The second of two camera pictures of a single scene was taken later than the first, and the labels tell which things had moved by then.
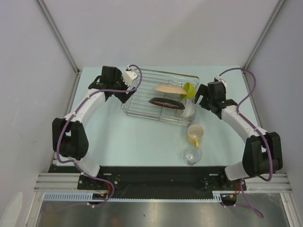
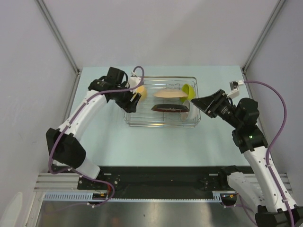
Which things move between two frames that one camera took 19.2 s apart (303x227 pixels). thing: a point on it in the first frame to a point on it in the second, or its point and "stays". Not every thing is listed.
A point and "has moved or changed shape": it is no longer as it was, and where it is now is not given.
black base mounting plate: [132, 183] stays
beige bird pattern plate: [171, 88] to [170, 94]
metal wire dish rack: [165, 97] has moved or changed shape
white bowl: [190, 109] has moved or changed shape
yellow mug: [195, 133] to [142, 91]
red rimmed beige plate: [167, 102] to [171, 108]
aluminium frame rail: [263, 182] stays
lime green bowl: [191, 90] has moved or changed shape
